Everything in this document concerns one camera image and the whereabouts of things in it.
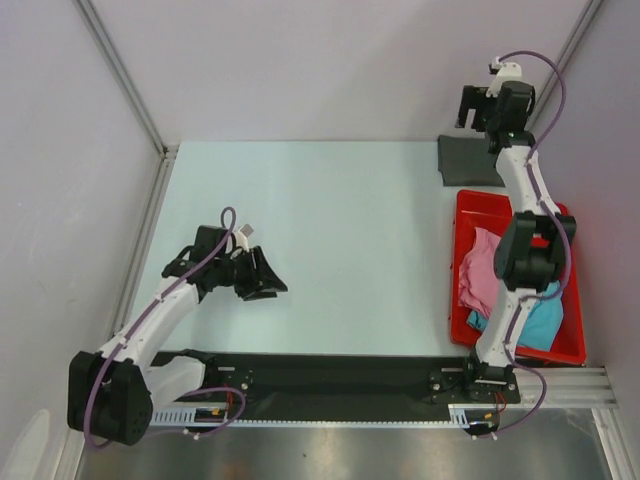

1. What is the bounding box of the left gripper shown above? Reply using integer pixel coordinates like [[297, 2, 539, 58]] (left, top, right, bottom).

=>
[[214, 246, 287, 301]]

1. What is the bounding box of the dark grey t shirt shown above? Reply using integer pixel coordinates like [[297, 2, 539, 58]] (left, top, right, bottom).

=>
[[437, 135, 504, 187]]

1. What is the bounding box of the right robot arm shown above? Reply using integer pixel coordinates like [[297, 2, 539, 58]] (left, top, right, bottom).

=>
[[456, 80, 577, 403]]

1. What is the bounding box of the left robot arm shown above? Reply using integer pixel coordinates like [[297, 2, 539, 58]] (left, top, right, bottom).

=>
[[67, 225, 288, 446]]

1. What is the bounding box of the red plastic bin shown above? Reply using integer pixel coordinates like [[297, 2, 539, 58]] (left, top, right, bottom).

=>
[[449, 189, 586, 365]]

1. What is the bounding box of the pink t shirt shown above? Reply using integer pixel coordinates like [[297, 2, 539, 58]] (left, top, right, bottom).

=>
[[457, 227, 500, 319]]

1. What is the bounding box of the blue t shirt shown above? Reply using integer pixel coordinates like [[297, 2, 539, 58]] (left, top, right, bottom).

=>
[[466, 296, 564, 351]]

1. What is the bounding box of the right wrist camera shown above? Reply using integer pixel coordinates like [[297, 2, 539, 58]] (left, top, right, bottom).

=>
[[486, 57, 522, 98]]

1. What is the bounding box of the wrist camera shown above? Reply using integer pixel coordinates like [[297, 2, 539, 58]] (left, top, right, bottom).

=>
[[486, 57, 522, 98], [232, 224, 254, 251]]

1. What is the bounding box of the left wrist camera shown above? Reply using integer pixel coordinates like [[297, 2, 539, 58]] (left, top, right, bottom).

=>
[[232, 224, 254, 251]]

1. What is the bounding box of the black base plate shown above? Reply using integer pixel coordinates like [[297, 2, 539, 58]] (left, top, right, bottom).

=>
[[195, 352, 521, 423]]

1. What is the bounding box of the right aluminium corner post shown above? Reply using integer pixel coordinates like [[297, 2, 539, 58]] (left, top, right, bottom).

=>
[[515, 0, 608, 145]]

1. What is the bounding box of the aluminium corner post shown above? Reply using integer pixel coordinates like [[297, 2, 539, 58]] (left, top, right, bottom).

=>
[[515, 0, 608, 145], [72, 0, 179, 161]]

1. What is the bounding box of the left aluminium corner post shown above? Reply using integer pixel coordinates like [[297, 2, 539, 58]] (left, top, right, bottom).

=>
[[72, 0, 179, 161]]

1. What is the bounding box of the left cable duct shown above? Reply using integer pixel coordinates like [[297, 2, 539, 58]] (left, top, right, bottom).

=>
[[150, 405, 231, 428]]

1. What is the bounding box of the cable duct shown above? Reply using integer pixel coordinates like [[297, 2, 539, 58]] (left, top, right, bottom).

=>
[[449, 404, 504, 429], [150, 405, 231, 428]]

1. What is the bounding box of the right cable duct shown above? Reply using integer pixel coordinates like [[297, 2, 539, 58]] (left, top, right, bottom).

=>
[[449, 404, 504, 429]]

